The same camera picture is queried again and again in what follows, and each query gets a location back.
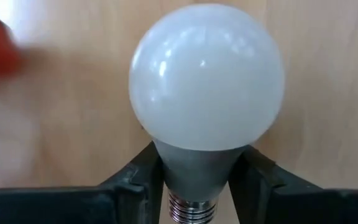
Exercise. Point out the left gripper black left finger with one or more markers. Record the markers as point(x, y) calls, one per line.
point(73, 205)

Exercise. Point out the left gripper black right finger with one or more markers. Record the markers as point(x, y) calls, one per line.
point(291, 205)

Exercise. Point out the white frosted lightbulb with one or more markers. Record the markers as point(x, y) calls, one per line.
point(207, 77)

